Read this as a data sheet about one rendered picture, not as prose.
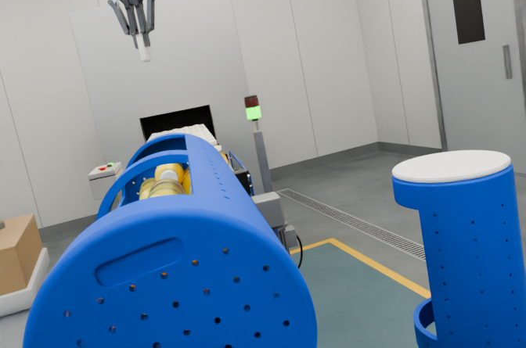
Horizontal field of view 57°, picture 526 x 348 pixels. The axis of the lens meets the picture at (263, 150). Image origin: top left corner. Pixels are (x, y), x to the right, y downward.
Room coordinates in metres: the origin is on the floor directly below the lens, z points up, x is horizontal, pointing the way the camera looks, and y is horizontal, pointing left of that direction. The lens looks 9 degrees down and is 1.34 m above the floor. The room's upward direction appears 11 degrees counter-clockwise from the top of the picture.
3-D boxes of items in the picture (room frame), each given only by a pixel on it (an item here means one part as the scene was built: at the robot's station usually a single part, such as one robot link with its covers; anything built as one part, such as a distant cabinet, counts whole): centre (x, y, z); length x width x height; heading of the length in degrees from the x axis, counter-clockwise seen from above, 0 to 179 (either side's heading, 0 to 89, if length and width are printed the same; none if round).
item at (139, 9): (1.28, 0.24, 1.55); 0.04 x 0.01 x 0.11; 170
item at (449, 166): (1.17, -0.45, 1.03); 0.28 x 0.28 x 0.01
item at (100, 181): (1.89, 0.63, 1.05); 0.20 x 0.10 x 0.10; 8
